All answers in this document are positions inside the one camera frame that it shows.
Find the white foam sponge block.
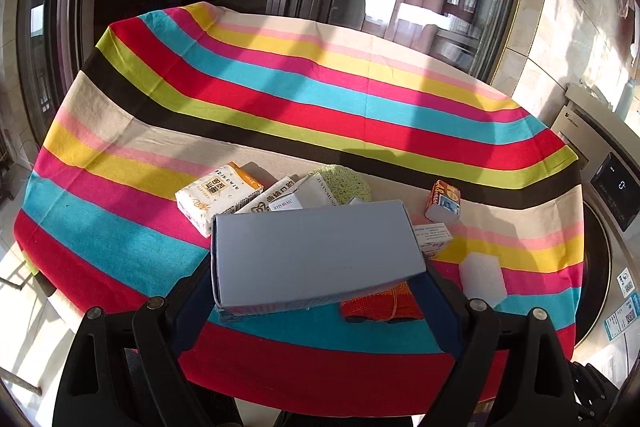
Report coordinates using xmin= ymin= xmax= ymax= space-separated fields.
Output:
xmin=459 ymin=253 xmax=508 ymax=308

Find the long grey blue box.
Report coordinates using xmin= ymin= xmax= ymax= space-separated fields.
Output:
xmin=210 ymin=200 xmax=426 ymax=315

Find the orange knitted coaster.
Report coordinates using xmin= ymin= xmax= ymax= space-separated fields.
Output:
xmin=340 ymin=283 xmax=423 ymax=323

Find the white medicine box blue end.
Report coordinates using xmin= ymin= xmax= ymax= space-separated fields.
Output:
xmin=413 ymin=223 xmax=452 ymax=258

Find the striped colourful tablecloth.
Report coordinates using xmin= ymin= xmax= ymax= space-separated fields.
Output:
xmin=12 ymin=1 xmax=586 ymax=417

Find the red white tissue pack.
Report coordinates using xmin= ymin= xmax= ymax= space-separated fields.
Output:
xmin=424 ymin=180 xmax=461 ymax=225

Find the orange white tissue pack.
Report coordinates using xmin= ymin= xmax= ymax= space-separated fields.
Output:
xmin=175 ymin=161 xmax=264 ymax=237

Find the white toothpaste box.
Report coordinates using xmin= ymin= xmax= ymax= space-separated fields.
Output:
xmin=238 ymin=176 xmax=296 ymax=213

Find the yellow-green knitted coaster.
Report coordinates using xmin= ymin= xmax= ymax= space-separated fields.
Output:
xmin=309 ymin=165 xmax=371 ymax=205

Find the white printed small box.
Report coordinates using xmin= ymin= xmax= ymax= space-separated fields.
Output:
xmin=269 ymin=173 xmax=338 ymax=211

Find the gold front-load washing machine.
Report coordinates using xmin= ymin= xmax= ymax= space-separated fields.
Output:
xmin=551 ymin=83 xmax=639 ymax=385

